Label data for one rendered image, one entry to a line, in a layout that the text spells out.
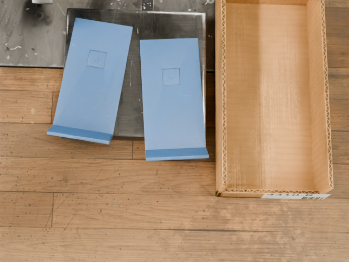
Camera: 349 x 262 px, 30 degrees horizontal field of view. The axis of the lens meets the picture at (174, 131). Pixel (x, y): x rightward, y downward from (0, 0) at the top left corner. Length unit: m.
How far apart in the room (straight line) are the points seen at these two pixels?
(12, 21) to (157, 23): 0.18
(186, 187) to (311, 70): 0.21
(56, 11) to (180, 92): 0.19
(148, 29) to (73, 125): 0.15
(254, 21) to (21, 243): 0.39
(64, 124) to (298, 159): 0.28
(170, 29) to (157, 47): 0.03
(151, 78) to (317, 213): 0.25
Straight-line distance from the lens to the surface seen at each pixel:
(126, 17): 0.81
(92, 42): 0.79
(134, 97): 0.77
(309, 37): 0.82
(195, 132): 0.76
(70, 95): 0.77
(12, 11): 0.85
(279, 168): 0.78
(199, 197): 0.76
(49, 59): 0.81
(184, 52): 0.79
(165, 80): 0.77
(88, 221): 0.76
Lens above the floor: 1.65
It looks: 75 degrees down
